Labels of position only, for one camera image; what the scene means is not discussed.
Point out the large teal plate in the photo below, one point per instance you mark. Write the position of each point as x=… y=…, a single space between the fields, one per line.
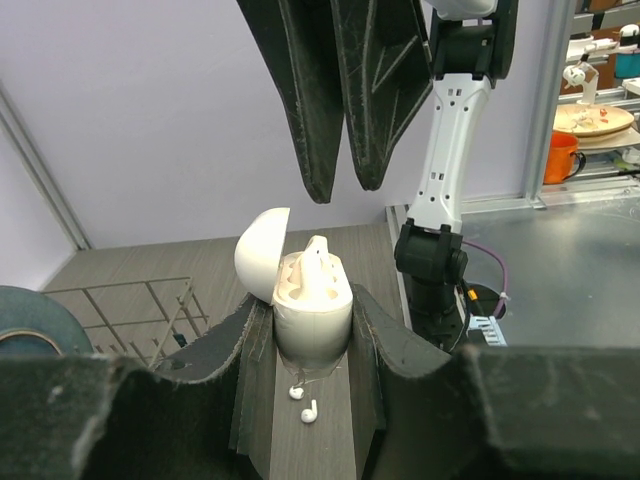
x=33 y=324

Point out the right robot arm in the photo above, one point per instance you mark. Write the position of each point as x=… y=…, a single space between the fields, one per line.
x=471 y=47

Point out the aluminium frame post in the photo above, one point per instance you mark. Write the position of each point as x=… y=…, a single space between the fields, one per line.
x=554 y=44

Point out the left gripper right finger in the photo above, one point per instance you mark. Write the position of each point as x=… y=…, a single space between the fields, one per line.
x=487 y=412

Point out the oval white charging case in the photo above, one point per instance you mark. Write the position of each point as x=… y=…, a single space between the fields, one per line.
x=311 y=336

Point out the white stem earbud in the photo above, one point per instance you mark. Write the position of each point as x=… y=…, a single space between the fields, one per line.
x=310 y=415
x=296 y=392

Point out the white slotted cable duct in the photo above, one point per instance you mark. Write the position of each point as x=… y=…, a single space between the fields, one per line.
x=490 y=329

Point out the orange mug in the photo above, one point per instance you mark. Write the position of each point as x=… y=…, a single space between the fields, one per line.
x=564 y=160

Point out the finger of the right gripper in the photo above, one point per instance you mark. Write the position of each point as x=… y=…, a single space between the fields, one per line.
x=296 y=40
x=385 y=75

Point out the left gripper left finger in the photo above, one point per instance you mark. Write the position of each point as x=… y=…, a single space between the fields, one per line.
x=207 y=413

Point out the wire dish rack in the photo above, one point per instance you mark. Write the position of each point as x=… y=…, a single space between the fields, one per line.
x=146 y=320

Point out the wooden plate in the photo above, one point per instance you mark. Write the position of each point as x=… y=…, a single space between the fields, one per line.
x=583 y=121

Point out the white ear-hook earbud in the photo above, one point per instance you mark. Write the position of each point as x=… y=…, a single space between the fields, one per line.
x=311 y=272

